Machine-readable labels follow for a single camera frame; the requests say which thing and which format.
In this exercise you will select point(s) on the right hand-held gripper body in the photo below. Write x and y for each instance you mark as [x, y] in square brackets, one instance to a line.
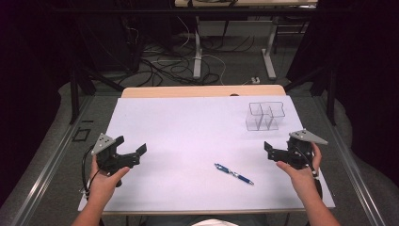
[298, 152]

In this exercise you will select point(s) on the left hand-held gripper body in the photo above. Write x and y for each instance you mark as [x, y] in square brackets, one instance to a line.
[108, 157]

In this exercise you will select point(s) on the clear acrylic organizer box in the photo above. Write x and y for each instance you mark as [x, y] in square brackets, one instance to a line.
[265, 116]

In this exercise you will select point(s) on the blue pen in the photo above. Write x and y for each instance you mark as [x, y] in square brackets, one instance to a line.
[233, 173]

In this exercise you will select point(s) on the person's right hand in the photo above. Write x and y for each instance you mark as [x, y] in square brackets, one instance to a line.
[301, 179]

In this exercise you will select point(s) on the person's left hand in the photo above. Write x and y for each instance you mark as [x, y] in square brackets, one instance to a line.
[105, 185]

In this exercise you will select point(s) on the white table mat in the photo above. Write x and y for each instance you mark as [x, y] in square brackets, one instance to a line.
[188, 141]

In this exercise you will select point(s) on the black diagonal strut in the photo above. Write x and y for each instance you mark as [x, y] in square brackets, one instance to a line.
[103, 80]
[302, 80]

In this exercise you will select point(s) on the white power strip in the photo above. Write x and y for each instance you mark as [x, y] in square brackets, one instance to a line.
[255, 80]

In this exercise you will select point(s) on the person's white shirt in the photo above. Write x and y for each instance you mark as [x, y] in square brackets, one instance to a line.
[213, 223]

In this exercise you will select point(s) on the white-legged desk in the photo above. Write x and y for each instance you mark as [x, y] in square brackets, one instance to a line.
[197, 62]

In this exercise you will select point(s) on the dark curtain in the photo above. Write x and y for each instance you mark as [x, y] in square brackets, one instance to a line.
[370, 78]
[28, 78]

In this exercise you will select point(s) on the aluminium floor rail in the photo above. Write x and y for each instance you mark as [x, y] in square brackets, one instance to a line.
[351, 169]
[47, 169]

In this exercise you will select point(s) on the black frame post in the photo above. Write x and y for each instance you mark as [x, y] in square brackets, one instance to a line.
[74, 97]

